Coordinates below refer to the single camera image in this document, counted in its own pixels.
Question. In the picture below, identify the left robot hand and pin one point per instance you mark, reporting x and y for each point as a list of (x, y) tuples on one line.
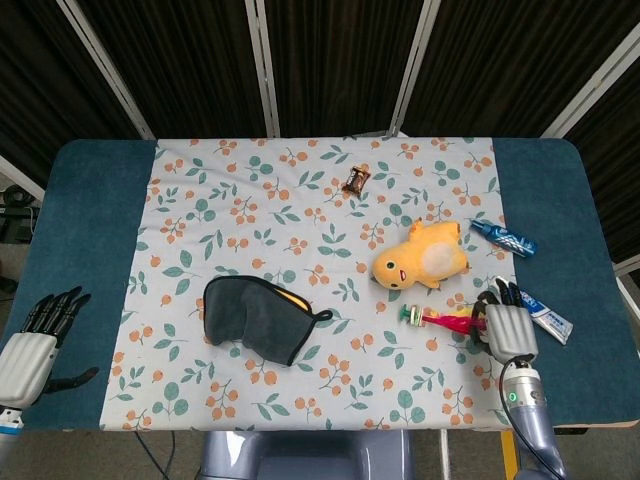
[(30, 357)]

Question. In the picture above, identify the black equipment on floor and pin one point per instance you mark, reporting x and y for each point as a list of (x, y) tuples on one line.
[(15, 210)]

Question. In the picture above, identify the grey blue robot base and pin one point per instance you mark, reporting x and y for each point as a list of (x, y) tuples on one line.
[(305, 455)]

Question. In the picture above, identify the colourful feather toy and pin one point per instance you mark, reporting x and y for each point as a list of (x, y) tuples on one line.
[(440, 318)]

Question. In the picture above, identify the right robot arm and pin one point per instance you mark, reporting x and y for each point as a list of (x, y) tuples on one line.
[(530, 415)]

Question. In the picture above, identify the floral patterned tablecloth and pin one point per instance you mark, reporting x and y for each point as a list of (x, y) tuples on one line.
[(300, 250)]

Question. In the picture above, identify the dark grey cloth mitt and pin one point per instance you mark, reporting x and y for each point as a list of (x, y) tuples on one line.
[(255, 317)]

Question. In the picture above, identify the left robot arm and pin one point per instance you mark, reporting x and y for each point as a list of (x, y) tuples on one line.
[(7, 430)]

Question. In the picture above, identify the yellow plush duck toy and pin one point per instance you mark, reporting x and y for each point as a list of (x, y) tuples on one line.
[(425, 257)]

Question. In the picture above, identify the blue white toothpaste tube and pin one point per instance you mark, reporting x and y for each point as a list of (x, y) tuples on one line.
[(547, 317)]

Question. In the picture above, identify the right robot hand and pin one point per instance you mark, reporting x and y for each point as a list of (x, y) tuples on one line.
[(510, 327)]

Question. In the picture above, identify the brown candy wrapper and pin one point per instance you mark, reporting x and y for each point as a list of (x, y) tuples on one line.
[(356, 180)]

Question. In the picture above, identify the black folding screen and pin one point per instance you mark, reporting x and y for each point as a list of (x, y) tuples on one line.
[(320, 65)]

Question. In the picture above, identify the blue felt table mat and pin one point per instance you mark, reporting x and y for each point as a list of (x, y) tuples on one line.
[(80, 260)]

